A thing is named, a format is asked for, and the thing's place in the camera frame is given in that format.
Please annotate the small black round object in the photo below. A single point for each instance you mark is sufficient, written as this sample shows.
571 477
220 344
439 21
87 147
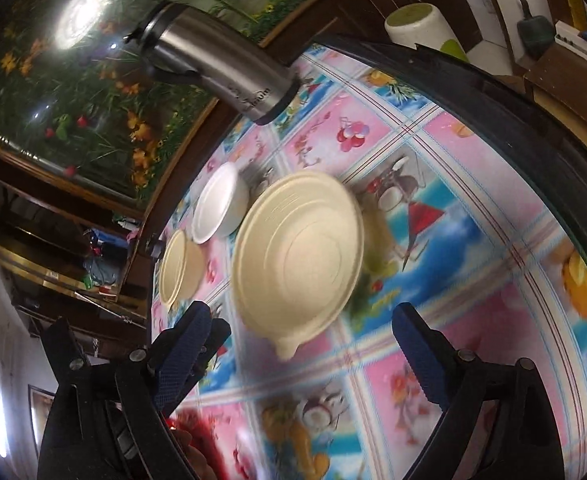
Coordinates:
153 248

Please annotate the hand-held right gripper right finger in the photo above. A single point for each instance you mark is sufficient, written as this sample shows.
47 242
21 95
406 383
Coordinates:
421 360

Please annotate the stainless steel thermos jug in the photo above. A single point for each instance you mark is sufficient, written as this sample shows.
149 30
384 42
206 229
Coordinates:
213 65

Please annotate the dark wooden cabinet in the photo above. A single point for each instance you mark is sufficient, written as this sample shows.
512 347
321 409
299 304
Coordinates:
368 10

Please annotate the blue bag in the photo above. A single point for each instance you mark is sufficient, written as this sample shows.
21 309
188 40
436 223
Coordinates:
101 272

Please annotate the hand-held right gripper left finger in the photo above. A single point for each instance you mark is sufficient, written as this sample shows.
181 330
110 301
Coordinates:
183 355

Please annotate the dark green container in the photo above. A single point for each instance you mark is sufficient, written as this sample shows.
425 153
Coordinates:
536 35

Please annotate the small white bowl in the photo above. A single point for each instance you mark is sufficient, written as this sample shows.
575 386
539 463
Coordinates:
213 205

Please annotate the artificial flower display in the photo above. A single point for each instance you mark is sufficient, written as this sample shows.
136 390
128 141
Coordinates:
98 85

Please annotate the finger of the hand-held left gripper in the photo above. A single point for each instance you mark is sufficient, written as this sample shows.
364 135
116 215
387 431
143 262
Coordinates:
219 334
59 342

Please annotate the printed fruit tablecloth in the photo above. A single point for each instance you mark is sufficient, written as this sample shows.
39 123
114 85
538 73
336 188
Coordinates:
473 170

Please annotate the beige plastic bowl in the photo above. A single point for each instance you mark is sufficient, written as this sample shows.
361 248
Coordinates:
178 270
298 260

